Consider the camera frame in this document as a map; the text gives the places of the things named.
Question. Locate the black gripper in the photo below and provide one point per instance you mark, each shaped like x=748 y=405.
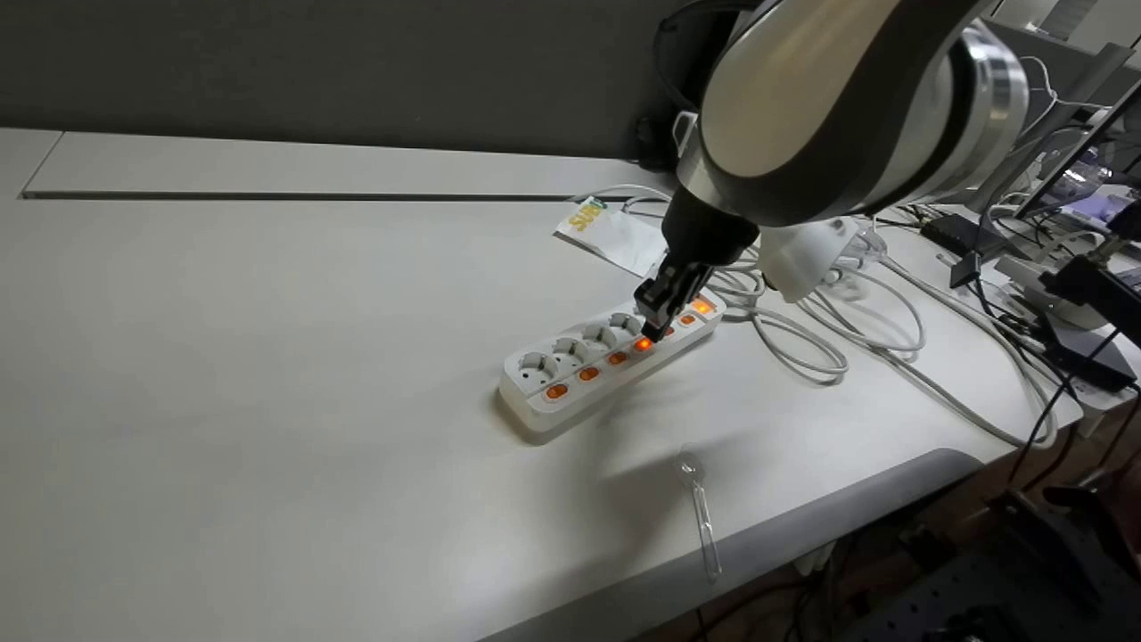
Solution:
x=695 y=243

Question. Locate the white multi-socket power strip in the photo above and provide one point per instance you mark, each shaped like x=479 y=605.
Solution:
x=584 y=369

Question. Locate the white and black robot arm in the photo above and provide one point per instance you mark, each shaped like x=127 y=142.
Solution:
x=825 y=110

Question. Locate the white paper packet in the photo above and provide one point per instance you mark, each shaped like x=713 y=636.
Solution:
x=605 y=230

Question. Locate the clear plastic spoon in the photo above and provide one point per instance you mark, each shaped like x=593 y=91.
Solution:
x=704 y=518

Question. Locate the monitor on metal stand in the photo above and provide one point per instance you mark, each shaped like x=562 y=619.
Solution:
x=1064 y=167

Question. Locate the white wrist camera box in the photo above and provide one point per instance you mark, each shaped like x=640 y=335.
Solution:
x=799 y=255

